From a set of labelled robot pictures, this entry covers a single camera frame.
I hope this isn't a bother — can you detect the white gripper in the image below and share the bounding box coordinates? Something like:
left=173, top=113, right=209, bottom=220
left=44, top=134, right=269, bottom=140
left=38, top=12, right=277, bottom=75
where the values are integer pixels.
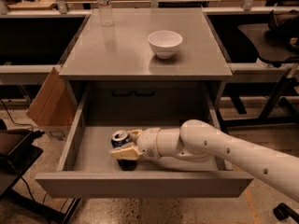
left=109, top=128, right=161, bottom=161

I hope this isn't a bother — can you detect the blue pepsi can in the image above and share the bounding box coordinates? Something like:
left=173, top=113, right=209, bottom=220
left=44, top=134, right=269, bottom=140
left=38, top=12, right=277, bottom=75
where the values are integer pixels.
left=110, top=130, right=137, bottom=171

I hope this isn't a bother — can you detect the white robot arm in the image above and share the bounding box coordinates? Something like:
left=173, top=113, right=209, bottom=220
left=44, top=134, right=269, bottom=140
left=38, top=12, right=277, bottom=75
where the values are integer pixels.
left=110, top=119, right=299, bottom=202

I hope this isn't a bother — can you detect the grey open top drawer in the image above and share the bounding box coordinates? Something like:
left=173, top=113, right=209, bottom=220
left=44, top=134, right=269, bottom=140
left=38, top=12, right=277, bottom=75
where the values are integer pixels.
left=35, top=85, right=255, bottom=200

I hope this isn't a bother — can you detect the grey metal cabinet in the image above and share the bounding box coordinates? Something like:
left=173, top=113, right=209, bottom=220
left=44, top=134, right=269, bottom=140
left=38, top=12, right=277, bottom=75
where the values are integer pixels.
left=60, top=8, right=232, bottom=126

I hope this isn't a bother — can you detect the brown cardboard box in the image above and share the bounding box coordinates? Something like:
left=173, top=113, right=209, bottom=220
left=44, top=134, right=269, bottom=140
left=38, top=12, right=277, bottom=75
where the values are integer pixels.
left=26, top=68, right=76, bottom=142

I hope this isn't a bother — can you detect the white ceramic bowl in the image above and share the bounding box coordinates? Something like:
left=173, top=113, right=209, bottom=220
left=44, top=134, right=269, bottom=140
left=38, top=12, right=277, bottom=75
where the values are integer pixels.
left=148, top=30, right=183, bottom=59

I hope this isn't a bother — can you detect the clear plastic water bottle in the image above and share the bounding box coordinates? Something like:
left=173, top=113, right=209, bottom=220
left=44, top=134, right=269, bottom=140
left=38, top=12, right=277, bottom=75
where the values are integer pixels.
left=96, top=0, right=113, bottom=26

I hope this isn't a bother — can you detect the black caster wheel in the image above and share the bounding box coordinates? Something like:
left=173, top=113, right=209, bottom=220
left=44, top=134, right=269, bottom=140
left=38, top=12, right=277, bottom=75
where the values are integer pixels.
left=273, top=203, right=299, bottom=224

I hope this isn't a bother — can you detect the black office chair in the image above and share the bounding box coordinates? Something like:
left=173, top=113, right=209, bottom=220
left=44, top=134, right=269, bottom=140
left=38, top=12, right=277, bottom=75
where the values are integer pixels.
left=214, top=8, right=299, bottom=156

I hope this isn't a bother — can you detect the black floor cable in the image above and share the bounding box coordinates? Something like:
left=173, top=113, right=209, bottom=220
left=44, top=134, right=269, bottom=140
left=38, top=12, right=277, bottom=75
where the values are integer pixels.
left=0, top=98, right=35, bottom=129

